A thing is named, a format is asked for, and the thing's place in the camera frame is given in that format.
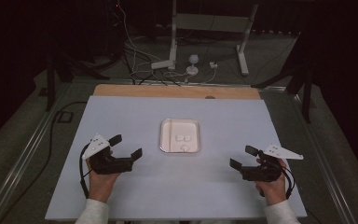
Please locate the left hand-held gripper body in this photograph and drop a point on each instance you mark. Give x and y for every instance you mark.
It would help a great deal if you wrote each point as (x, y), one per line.
(112, 165)

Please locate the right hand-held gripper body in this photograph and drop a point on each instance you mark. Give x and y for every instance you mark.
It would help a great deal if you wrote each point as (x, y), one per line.
(264, 172)

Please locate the white marshmallow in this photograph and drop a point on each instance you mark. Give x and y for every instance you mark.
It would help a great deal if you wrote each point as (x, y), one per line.
(187, 137)
(185, 148)
(179, 137)

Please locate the white square tray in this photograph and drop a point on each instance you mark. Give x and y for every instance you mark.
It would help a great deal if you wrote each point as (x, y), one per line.
(180, 129)

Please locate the person's right hand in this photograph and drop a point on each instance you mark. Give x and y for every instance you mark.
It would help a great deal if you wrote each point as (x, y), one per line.
(275, 190)

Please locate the person's left hand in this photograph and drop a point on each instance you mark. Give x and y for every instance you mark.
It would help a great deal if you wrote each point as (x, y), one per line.
(101, 186)

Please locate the pale grey table mat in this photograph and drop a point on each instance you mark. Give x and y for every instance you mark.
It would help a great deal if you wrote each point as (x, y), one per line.
(180, 186)

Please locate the black tripod stand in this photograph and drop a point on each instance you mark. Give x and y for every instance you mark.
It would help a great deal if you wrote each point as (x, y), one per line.
(51, 81)
(306, 93)

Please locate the white plug adapter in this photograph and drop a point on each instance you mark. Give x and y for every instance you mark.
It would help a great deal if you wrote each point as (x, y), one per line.
(213, 65)

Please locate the white round lamp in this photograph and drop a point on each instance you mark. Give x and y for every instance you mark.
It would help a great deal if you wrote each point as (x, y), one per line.
(193, 63)

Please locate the white metal stand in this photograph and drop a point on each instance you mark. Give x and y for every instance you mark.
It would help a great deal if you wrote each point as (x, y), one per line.
(211, 22)

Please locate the black square floor frame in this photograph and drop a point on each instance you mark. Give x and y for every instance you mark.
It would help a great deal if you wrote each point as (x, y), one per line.
(65, 117)

